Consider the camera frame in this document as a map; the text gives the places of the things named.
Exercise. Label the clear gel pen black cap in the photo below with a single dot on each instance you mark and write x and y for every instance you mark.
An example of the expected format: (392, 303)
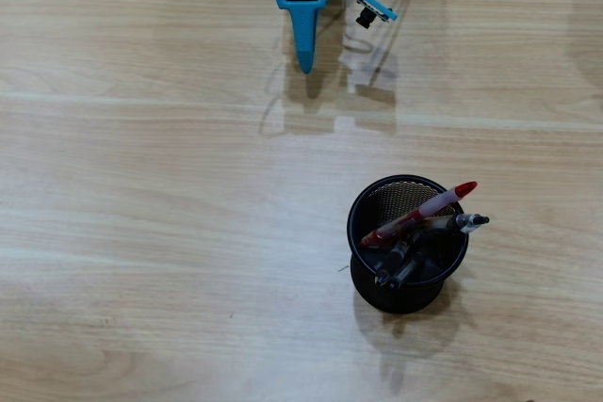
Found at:
(407, 270)

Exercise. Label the black pen with barcode label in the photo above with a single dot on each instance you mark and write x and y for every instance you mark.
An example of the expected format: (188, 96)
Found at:
(393, 258)

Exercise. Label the clear retractable pen grey grip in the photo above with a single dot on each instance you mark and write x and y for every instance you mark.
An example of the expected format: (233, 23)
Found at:
(473, 222)

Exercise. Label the red retractable pen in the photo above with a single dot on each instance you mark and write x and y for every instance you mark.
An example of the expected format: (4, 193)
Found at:
(424, 211)

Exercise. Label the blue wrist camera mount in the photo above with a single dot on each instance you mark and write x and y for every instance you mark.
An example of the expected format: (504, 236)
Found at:
(377, 5)

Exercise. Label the black mesh pen holder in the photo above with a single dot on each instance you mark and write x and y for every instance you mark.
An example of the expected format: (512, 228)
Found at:
(414, 300)

